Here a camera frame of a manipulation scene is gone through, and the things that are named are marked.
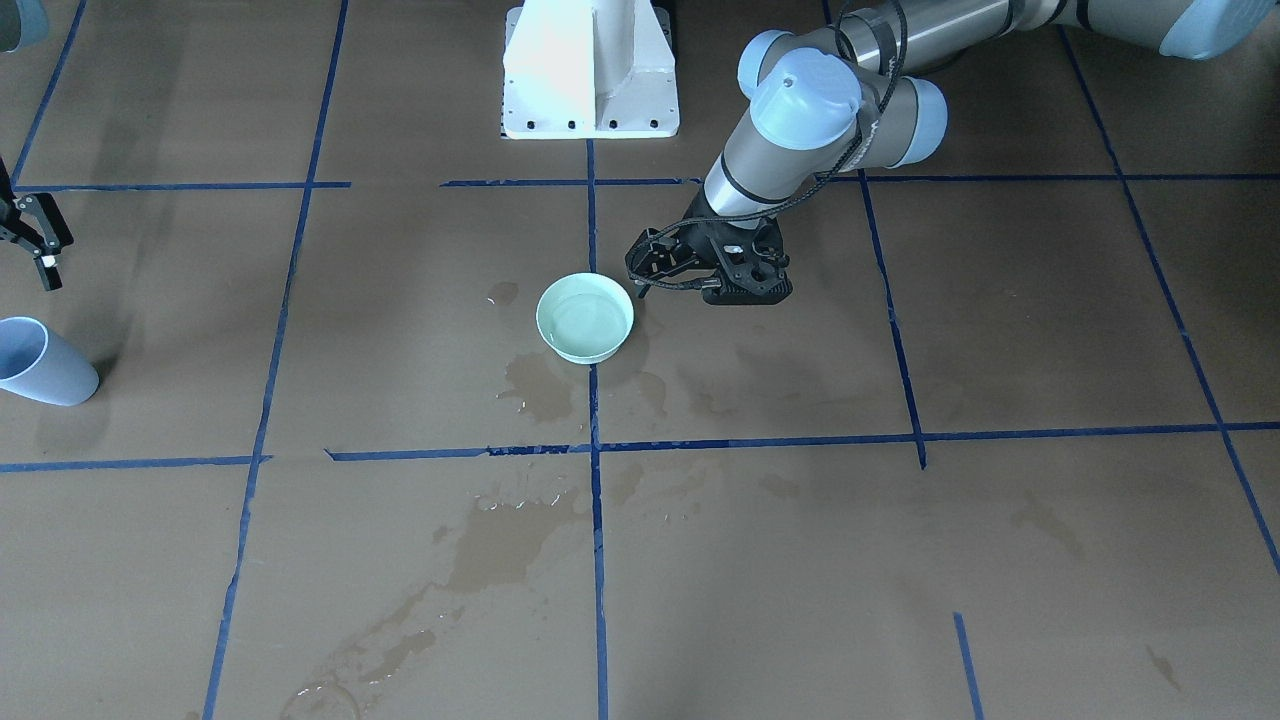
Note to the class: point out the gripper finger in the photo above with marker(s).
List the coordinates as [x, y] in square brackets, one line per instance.
[40, 230]

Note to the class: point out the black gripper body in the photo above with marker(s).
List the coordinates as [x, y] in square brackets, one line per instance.
[697, 238]

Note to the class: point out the light blue plastic cup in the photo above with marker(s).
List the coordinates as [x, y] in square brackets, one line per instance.
[38, 364]

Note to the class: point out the mint green bowl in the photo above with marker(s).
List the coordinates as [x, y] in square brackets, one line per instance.
[585, 317]

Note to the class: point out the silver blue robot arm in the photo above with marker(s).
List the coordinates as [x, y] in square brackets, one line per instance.
[848, 96]

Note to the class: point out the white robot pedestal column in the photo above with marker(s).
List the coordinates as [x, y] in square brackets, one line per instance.
[589, 69]

